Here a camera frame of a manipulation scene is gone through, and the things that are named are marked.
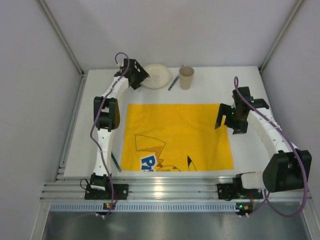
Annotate cream round plate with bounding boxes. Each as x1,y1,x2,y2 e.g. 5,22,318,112
142,63,172,90

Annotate knife with green handle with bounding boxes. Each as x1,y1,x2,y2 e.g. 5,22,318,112
168,75,179,91

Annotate beige cup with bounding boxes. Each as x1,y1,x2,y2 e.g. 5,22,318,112
179,65,195,90

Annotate yellow Pikachu placemat cloth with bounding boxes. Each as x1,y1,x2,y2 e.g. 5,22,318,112
121,104,234,172

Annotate fork with green handle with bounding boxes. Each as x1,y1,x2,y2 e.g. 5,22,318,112
111,152,122,172

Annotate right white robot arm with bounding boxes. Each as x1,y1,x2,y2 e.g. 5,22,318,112
215,86,312,193

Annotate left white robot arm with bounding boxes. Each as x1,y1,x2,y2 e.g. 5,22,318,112
90,58,150,191

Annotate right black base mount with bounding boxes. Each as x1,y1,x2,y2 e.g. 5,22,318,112
216,183,248,201

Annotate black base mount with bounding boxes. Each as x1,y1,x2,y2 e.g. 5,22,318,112
216,183,248,201
84,184,129,200

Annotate aluminium mounting rail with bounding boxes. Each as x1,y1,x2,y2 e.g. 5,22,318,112
39,175,312,202

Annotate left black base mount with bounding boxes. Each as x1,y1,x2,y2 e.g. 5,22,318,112
84,184,129,200

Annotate slotted cable duct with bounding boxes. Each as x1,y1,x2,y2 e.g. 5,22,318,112
48,201,255,213

